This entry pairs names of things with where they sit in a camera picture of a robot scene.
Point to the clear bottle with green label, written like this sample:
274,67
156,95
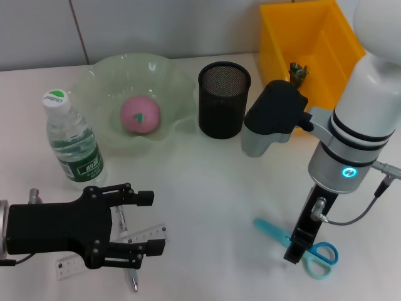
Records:
78,156

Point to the pink peach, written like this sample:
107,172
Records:
141,114

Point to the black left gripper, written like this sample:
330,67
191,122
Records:
59,229

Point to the transparent plastic ruler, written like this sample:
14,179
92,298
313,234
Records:
67,266

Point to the silver ballpoint pen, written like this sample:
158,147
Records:
134,280

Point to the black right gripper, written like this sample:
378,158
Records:
316,216

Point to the blue scissors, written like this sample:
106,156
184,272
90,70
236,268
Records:
322,254

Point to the black mesh cup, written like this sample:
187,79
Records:
222,103

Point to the yellow plastic storage bin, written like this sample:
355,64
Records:
313,37

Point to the green plastic wrapper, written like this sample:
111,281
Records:
299,72

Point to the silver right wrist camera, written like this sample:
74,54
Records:
272,119

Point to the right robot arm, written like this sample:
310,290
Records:
366,94

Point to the green glass fruit plate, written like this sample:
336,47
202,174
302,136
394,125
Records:
125,72

